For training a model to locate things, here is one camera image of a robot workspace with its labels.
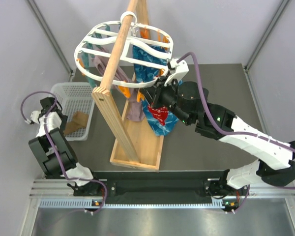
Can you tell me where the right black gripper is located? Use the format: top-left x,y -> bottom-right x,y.
142,75 -> 193,126

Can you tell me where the red santa christmas sock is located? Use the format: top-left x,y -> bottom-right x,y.
147,105 -> 169,126

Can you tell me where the white oval clip hanger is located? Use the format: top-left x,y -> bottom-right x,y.
74,11 -> 174,82

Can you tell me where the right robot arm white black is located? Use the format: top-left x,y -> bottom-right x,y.
139,76 -> 295,195

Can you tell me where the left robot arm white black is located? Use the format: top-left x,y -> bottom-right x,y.
29,97 -> 105,196

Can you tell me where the mauve cloth on hanger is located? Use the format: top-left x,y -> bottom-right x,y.
92,56 -> 145,122

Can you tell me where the blue patterned cloth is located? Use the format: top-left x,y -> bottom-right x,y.
132,46 -> 178,136

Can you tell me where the wooden drying rack stand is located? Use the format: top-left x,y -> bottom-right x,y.
92,0 -> 164,172

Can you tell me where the white perforated plastic basket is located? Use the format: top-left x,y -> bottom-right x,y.
51,82 -> 94,141

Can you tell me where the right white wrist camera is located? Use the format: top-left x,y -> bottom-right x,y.
162,59 -> 189,86

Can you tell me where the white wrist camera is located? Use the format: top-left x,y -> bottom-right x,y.
162,59 -> 189,86
25,111 -> 44,124

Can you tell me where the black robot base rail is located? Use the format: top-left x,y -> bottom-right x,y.
43,169 -> 251,205

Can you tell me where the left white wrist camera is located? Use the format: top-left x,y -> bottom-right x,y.
25,111 -> 44,124

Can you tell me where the grey slotted cable duct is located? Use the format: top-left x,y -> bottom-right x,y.
39,198 -> 227,209

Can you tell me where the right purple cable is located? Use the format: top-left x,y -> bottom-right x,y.
178,52 -> 295,214

